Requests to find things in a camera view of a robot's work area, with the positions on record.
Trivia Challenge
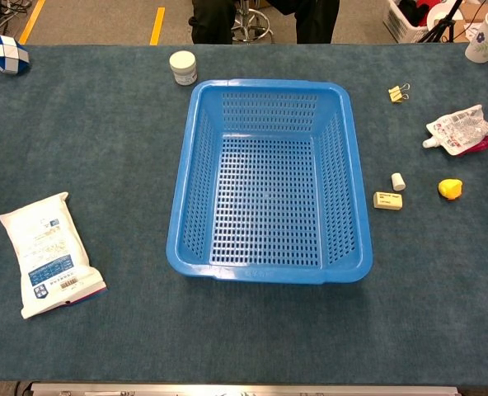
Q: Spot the yellow rubber duck toy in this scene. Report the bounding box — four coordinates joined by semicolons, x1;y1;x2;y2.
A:
437;177;464;202

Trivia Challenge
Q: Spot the teal felt table cloth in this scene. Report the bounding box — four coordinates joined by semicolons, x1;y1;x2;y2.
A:
0;42;488;384

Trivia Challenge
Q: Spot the person in black trousers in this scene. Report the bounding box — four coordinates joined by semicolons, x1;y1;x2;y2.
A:
187;0;341;45

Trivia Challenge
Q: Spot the blue perforated plastic basket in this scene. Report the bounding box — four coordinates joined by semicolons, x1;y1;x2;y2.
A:
165;78;374;286

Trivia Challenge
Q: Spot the white lidded jar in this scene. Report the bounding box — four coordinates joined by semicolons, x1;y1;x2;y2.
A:
168;49;199;87

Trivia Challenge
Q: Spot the chrome stool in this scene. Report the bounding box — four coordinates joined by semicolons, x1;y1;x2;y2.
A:
230;0;276;45

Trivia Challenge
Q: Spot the white blue snack bag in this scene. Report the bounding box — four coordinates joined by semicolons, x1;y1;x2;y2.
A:
0;191;109;320

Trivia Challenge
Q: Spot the black tripod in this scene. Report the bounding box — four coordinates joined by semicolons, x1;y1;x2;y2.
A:
416;0;464;44

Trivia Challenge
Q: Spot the flower print paper cup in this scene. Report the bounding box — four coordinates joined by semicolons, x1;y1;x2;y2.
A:
464;8;488;64

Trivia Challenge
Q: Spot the white laundry basket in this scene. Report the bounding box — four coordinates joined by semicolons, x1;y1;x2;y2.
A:
382;0;437;45

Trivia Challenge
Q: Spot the brown cardboard box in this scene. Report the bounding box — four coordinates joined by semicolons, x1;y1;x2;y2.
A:
453;2;488;43

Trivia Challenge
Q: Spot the aluminium frame rail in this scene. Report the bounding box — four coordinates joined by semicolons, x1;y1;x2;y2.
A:
29;381;462;396

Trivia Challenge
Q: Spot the black cable bundle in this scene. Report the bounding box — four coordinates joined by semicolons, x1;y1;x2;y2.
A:
0;0;34;37

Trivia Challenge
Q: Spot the blue white snake puzzle ball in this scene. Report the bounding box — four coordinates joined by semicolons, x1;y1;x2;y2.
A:
0;35;31;75

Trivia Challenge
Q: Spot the white spouted drink pouch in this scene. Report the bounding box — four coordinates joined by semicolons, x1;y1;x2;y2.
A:
421;103;488;158

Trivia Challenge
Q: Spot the yellow binder clip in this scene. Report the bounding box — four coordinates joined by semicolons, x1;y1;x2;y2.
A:
387;82;411;104

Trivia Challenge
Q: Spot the cream yellow eraser block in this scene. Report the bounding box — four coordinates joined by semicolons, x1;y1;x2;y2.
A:
372;191;405;212

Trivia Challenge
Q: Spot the yellow floor tape strip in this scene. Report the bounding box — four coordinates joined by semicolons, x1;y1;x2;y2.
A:
17;0;47;45
148;7;167;46

